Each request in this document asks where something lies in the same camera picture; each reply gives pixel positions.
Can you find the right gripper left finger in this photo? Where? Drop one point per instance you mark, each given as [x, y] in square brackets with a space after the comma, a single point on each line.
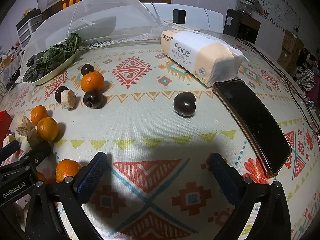
[88, 178]

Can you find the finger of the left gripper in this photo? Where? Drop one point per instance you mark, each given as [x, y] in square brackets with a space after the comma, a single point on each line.
[9, 150]
[37, 154]

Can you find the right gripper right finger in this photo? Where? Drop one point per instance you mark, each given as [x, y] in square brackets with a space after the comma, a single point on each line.
[228, 179]

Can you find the beige sugarcane piece edge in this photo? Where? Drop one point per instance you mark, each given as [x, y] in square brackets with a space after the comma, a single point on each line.
[8, 139]

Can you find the orange tangerine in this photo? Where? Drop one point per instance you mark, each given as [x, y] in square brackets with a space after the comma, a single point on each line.
[47, 129]
[38, 113]
[65, 168]
[92, 81]

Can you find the dark plum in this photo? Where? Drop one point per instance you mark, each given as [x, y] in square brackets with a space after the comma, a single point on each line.
[87, 68]
[93, 99]
[58, 93]

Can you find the dark plum table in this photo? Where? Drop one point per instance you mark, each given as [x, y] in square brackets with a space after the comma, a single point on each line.
[185, 104]

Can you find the red tray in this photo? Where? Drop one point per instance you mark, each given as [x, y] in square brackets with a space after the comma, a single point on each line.
[5, 122]

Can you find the black smartphone clear case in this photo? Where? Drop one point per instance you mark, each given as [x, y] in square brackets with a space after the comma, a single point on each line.
[257, 123]

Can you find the plate of green spinach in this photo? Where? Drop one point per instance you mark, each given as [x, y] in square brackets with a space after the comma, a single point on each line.
[46, 65]

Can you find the white drawer cabinet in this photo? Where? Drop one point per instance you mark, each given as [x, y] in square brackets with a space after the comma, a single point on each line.
[27, 29]

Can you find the Face tissue pack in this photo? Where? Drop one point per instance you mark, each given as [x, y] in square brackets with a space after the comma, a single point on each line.
[208, 58]

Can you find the white mesh food cover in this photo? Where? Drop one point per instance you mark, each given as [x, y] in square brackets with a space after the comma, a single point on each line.
[99, 23]

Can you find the black box on table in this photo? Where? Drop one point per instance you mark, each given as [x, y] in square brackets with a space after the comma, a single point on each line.
[241, 25]

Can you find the white chair back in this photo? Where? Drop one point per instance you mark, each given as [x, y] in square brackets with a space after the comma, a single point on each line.
[194, 17]

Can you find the water bottle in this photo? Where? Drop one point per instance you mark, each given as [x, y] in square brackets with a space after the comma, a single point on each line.
[245, 6]

